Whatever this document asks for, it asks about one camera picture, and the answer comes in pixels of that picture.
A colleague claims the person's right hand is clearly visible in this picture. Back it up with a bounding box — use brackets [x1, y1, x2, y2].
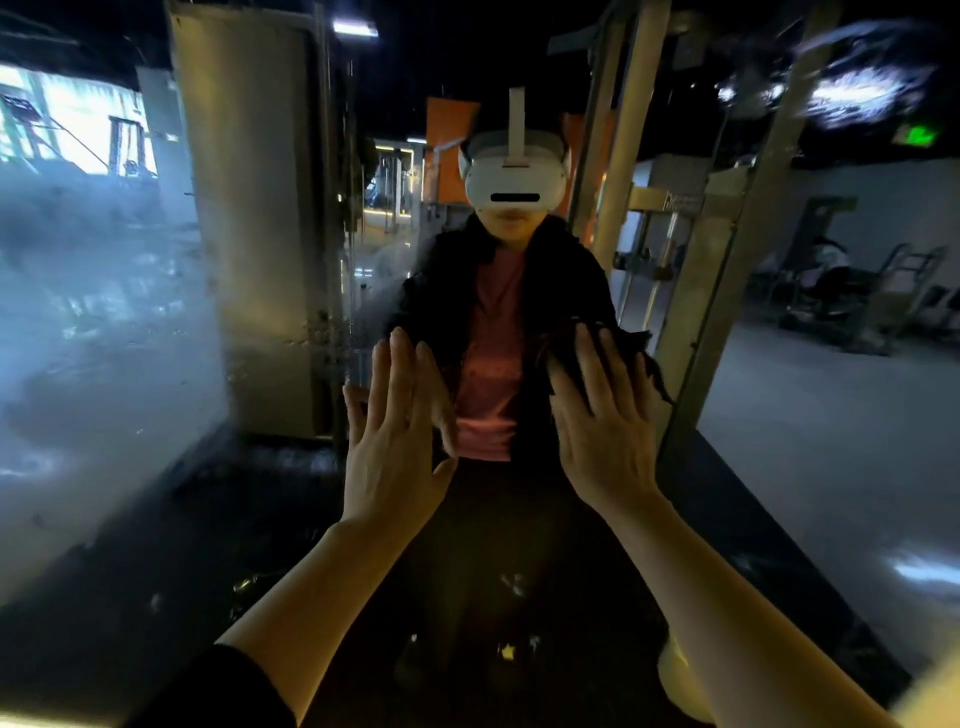
[546, 322, 663, 515]

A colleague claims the person's left hand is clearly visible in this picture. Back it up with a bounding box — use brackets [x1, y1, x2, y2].
[340, 327, 461, 545]

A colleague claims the dark brown cleaning cloth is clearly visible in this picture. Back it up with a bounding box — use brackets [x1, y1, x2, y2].
[546, 318, 671, 408]

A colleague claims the large wall mirror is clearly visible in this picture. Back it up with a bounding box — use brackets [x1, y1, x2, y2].
[0, 0, 960, 728]

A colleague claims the person's left forearm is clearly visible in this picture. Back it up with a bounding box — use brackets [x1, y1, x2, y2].
[214, 514, 440, 725]

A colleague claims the person's right forearm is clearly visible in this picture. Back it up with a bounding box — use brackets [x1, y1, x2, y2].
[597, 484, 905, 728]

